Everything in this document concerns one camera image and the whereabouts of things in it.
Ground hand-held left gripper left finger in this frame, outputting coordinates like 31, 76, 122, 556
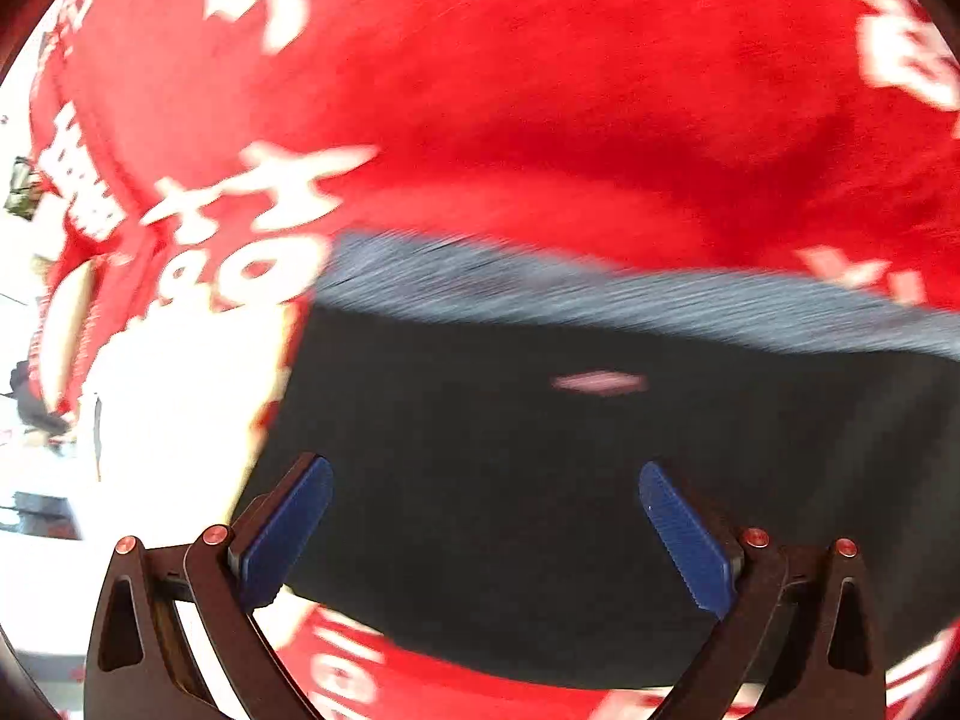
85, 452, 335, 720

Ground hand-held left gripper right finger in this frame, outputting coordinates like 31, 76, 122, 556
637, 461, 890, 720

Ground black pants with grey waistband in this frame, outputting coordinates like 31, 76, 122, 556
232, 229, 960, 691

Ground red printed blanket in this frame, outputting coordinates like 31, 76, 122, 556
30, 0, 960, 720

